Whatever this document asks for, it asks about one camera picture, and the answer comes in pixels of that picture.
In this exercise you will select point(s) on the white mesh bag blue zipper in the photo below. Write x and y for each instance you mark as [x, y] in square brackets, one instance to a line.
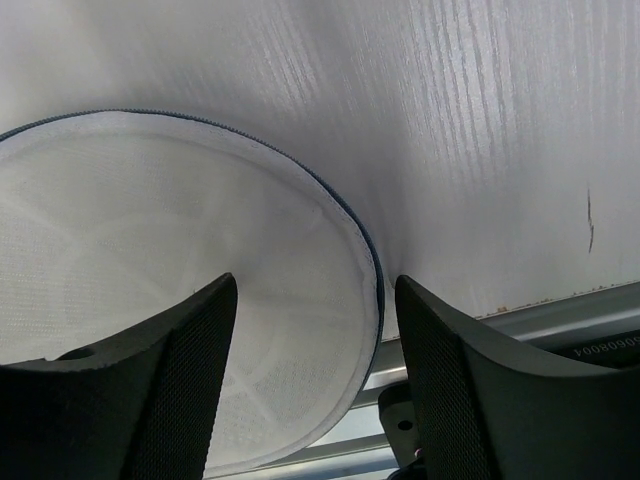
[110, 217]

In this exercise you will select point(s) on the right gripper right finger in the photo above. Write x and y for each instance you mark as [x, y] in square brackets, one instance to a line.
[491, 407]

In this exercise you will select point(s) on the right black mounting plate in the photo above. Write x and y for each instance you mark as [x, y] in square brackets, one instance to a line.
[397, 417]

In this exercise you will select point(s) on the aluminium front rail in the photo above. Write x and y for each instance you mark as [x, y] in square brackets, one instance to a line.
[600, 328]

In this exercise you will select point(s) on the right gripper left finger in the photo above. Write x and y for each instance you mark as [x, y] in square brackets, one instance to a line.
[140, 404]

